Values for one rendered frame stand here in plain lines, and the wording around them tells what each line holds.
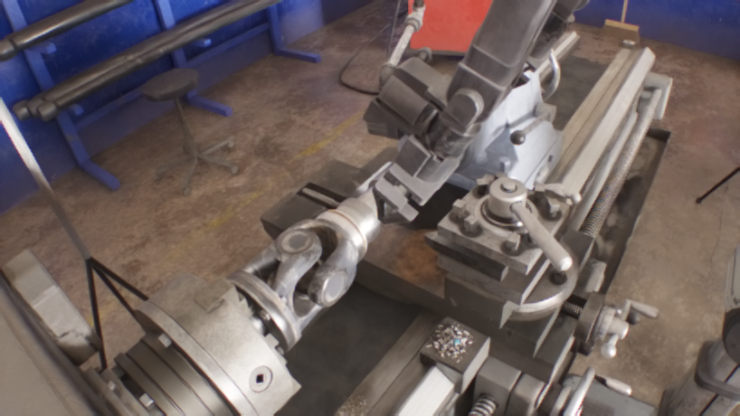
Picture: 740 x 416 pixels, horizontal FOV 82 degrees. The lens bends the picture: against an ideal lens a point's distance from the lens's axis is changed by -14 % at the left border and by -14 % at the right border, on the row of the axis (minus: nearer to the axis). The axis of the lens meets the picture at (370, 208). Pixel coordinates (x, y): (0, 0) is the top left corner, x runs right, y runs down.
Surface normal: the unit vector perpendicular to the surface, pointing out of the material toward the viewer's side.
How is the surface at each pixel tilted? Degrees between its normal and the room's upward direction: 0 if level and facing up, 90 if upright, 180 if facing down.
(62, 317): 90
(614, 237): 0
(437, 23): 90
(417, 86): 91
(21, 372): 0
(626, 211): 0
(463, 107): 90
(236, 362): 49
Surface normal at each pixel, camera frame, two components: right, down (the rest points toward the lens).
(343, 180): -0.10, -0.76
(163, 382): 0.29, -0.51
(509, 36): -0.48, 0.52
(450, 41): -0.29, 0.64
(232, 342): 0.44, -0.36
